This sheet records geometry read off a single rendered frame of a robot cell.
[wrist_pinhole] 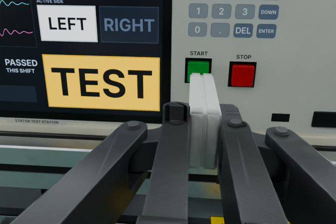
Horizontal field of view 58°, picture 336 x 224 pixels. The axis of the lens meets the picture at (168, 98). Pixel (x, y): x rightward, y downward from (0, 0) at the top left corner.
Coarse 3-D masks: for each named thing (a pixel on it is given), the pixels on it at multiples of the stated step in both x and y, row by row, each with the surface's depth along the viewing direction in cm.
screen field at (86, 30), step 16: (48, 16) 26; (64, 16) 26; (80, 16) 26; (96, 16) 25; (112, 16) 25; (128, 16) 25; (144, 16) 25; (48, 32) 26; (64, 32) 26; (80, 32) 26; (96, 32) 26; (112, 32) 26; (128, 32) 26; (144, 32) 26
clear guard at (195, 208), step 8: (192, 200) 28; (200, 200) 28; (208, 200) 28; (216, 200) 28; (192, 208) 27; (200, 208) 27; (208, 208) 27; (216, 208) 27; (192, 216) 26; (200, 216) 26; (208, 216) 26
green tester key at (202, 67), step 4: (192, 60) 26; (188, 64) 26; (192, 64) 26; (196, 64) 26; (200, 64) 26; (204, 64) 26; (208, 64) 26; (188, 68) 26; (192, 68) 26; (196, 68) 26; (200, 68) 26; (204, 68) 26; (208, 68) 26; (188, 72) 26; (192, 72) 26; (196, 72) 26; (200, 72) 26; (204, 72) 26; (188, 76) 26; (188, 80) 26
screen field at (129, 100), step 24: (48, 72) 27; (72, 72) 27; (96, 72) 27; (120, 72) 27; (144, 72) 27; (48, 96) 28; (72, 96) 28; (96, 96) 28; (120, 96) 28; (144, 96) 28
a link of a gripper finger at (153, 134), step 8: (160, 128) 14; (152, 136) 13; (144, 144) 13; (152, 144) 13; (136, 152) 13; (144, 152) 13; (152, 152) 13; (136, 160) 13; (144, 160) 13; (152, 160) 13; (128, 168) 13; (136, 168) 13; (144, 168) 13
